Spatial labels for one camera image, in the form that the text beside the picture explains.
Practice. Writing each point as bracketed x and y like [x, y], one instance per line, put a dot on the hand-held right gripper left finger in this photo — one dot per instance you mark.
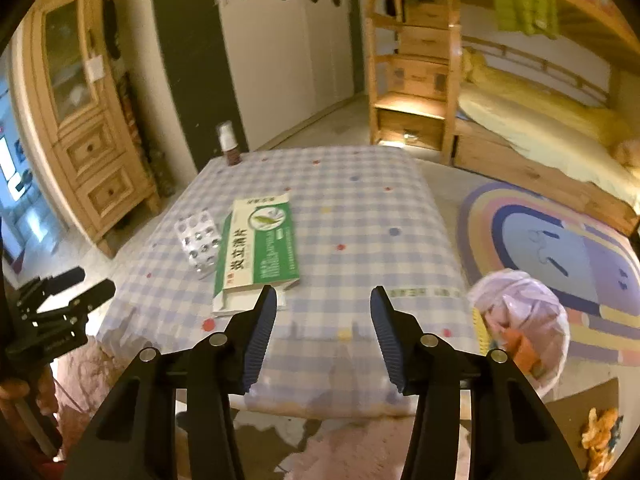
[260, 335]

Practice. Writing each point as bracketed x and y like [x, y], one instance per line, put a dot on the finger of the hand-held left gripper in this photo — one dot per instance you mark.
[60, 280]
[92, 296]

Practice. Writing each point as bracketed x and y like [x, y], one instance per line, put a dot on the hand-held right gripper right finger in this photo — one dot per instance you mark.
[387, 335]

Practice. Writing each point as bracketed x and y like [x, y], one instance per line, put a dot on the green and white medicine box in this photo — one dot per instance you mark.
[260, 245]

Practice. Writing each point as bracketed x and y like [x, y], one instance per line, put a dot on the waste bin with plastic liner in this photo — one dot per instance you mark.
[540, 300]

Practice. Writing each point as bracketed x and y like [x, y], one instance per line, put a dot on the person's left hand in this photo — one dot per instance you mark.
[17, 391]

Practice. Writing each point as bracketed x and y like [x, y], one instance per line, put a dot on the yellow knitted cloth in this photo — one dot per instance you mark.
[481, 332]

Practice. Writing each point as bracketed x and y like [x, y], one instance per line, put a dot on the silver blister pack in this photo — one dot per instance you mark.
[197, 242]

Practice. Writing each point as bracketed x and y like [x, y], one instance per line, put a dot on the bright glass window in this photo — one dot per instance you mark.
[20, 170]

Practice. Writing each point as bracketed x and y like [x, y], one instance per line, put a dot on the checked blanket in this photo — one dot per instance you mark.
[360, 220]

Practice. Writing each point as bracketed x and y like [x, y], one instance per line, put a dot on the pink fluffy rug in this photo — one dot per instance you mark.
[350, 452]

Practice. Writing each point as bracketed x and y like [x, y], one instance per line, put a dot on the wooden cabinet with drawers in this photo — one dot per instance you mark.
[95, 150]

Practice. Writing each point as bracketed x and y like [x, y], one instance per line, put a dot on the colourful rainbow rug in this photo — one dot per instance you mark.
[540, 240]

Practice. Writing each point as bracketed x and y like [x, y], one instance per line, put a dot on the white and brown spray bottle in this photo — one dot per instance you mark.
[231, 152]

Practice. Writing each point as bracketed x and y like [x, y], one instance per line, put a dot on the brown cardboard sheet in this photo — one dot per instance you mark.
[570, 410]

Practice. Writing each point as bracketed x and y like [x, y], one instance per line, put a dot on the wooden bunk bed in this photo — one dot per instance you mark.
[525, 175]

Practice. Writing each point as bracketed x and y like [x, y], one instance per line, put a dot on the white paper label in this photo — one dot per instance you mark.
[95, 70]

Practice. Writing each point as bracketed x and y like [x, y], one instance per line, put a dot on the orange plush toy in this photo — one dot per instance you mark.
[600, 435]

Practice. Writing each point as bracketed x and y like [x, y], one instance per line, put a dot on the wooden stair drawers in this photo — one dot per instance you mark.
[415, 75]

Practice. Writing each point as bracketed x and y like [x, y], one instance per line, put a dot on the yellow bedding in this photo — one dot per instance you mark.
[540, 120]

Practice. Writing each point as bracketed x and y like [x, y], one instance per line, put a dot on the white wardrobe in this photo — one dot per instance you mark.
[280, 60]

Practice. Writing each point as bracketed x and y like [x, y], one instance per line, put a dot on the dark wardrobe door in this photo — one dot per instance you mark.
[190, 35]

